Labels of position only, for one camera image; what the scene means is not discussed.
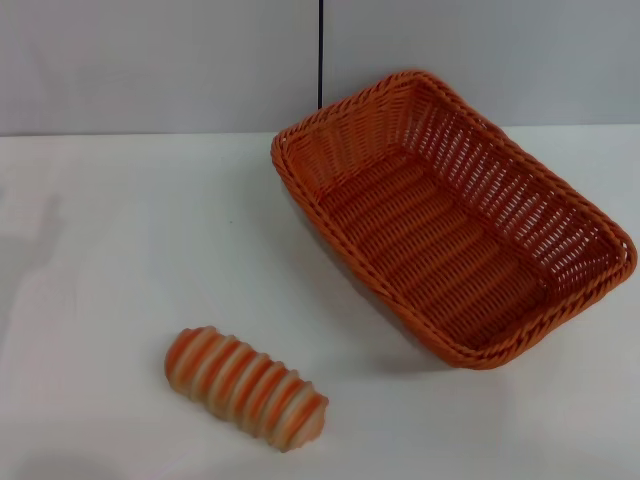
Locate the orange woven plastic basket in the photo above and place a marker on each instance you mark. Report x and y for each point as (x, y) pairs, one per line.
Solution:
(430, 235)

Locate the orange white striped bread roll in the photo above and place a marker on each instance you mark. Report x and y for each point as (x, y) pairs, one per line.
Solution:
(245, 382)

